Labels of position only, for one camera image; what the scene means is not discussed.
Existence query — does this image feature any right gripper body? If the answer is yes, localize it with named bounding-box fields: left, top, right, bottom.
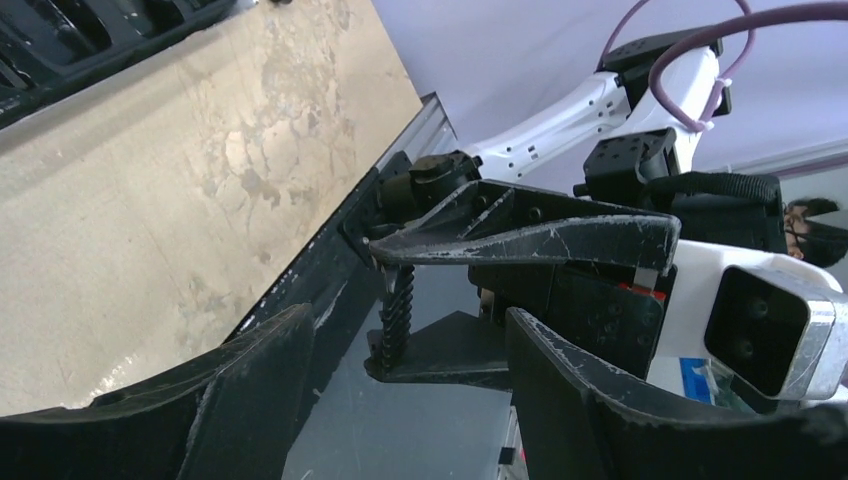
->
left=468, top=262, right=676, bottom=380

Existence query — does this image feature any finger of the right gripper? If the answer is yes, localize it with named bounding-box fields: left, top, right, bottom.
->
left=364, top=311, right=511, bottom=392
left=369, top=180, right=681, bottom=273

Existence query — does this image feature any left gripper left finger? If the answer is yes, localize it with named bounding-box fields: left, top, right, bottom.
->
left=1, top=304, right=314, bottom=479

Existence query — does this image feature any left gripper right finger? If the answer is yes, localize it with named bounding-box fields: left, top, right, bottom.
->
left=505, top=308, right=847, bottom=479

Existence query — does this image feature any small black comb guard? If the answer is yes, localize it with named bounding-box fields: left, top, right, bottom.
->
left=380, top=265, right=415, bottom=371

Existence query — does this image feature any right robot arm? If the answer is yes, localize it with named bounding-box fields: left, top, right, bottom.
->
left=365, top=32, right=784, bottom=390

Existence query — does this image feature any person's head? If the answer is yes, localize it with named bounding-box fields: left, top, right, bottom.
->
left=784, top=197, right=847, bottom=268

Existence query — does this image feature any black plastic insert tray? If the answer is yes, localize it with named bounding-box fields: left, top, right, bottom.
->
left=0, top=0, right=236, bottom=130

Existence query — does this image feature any aluminium table frame rail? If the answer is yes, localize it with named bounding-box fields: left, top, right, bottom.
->
left=375, top=93, right=459, bottom=171

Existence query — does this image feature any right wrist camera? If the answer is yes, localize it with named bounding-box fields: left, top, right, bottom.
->
left=648, top=240, right=847, bottom=403

